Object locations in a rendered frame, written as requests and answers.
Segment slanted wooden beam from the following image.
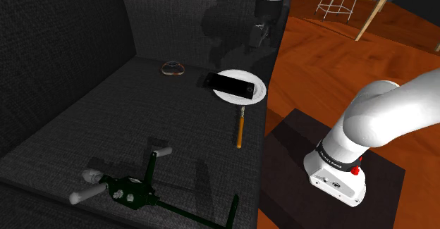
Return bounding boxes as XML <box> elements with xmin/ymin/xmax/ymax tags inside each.
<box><xmin>355</xmin><ymin>0</ymin><xmax>401</xmax><ymax>42</ymax></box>

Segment white round plate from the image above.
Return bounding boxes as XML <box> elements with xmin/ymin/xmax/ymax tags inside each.
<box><xmin>212</xmin><ymin>69</ymin><xmax>267</xmax><ymax>106</ymax></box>

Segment dark robot stand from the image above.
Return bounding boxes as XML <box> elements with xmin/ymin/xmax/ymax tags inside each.
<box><xmin>258</xmin><ymin>107</ymin><xmax>407</xmax><ymax>229</ymax></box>

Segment black smartphone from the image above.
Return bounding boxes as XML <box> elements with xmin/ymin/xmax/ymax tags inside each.
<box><xmin>202</xmin><ymin>71</ymin><xmax>256</xmax><ymax>100</ymax></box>

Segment green hand drill white handles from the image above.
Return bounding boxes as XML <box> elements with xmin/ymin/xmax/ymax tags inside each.
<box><xmin>68</xmin><ymin>147</ymin><xmax>240</xmax><ymax>229</ymax></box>

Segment brown strap wristwatch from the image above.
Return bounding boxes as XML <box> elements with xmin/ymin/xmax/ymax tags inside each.
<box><xmin>160</xmin><ymin>60</ymin><xmax>186</xmax><ymax>78</ymax></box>

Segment dark grey fabric sofa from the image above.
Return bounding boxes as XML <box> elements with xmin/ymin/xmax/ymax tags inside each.
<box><xmin>0</xmin><ymin>0</ymin><xmax>292</xmax><ymax>229</ymax></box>

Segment white metal frame stand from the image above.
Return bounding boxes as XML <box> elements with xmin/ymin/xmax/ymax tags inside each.
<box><xmin>313</xmin><ymin>0</ymin><xmax>366</xmax><ymax>25</ymax></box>

